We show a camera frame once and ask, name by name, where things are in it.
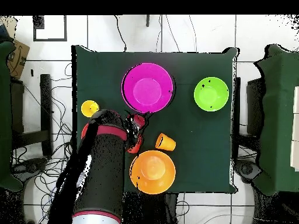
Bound black table frame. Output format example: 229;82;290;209
10;73;53;157

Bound black cable with plug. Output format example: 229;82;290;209
113;15;128;52

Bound black chair base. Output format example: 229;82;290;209
13;157;48;180
234;159;262;184

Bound tangle of black cables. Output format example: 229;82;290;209
10;62;78;224

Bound shallow red-orange bowl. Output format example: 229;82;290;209
81;122;91;141

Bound cardboard box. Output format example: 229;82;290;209
5;38;30;81

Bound dark green tablecloth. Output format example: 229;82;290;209
71;44;239;194

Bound large yellow-orange bowl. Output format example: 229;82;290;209
130;149;176;195

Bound red-orange cup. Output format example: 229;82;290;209
126;134;144;155

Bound green cloth neighbouring table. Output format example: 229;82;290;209
253;44;299;196
0;40;23;193

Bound black square floor frame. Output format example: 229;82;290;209
33;15;68;42

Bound orange cup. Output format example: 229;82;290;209
155;132;176;152

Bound large pink bowl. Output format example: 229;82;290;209
121;62;174;114

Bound green bowl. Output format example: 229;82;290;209
193;76;230;113

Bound yellow cup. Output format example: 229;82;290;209
81;100;100;118

